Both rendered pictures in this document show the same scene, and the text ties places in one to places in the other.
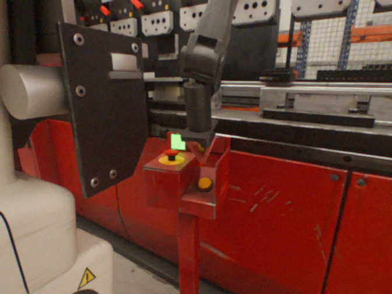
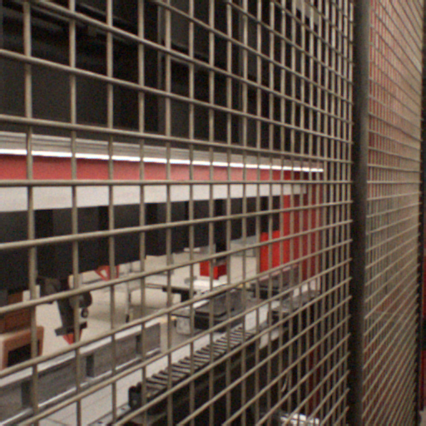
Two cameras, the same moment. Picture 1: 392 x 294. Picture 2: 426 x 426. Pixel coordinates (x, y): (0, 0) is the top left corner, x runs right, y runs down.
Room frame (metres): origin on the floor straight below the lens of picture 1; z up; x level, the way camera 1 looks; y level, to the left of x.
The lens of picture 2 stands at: (0.98, -1.78, 1.40)
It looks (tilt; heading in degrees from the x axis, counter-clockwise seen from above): 4 degrees down; 87
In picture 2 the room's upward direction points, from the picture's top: straight up
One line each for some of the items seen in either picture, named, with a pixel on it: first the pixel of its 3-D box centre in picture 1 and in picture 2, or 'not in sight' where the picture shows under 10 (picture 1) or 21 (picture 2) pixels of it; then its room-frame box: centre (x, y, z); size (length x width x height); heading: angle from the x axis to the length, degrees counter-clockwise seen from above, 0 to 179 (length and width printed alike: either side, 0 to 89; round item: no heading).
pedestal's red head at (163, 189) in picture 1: (188, 171); not in sight; (0.61, 0.01, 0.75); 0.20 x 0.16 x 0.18; 70
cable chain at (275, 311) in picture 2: (245, 74); (299, 304); (1.31, -0.28, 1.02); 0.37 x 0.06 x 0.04; 57
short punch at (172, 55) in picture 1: (167, 47); (220, 253); (1.09, 0.11, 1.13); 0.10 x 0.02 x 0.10; 57
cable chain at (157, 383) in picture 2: (375, 74); (205, 362); (1.01, -0.75, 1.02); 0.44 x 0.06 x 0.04; 57
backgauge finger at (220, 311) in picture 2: (273, 76); (194, 313); (0.99, -0.33, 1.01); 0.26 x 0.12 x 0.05; 147
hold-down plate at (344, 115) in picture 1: (313, 116); not in sight; (0.71, -0.37, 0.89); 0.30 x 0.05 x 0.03; 57
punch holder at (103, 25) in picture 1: (100, 25); (265, 213); (1.31, 0.47, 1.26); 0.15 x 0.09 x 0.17; 57
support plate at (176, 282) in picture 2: (144, 79); (187, 283); (0.96, 0.19, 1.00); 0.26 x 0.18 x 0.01; 147
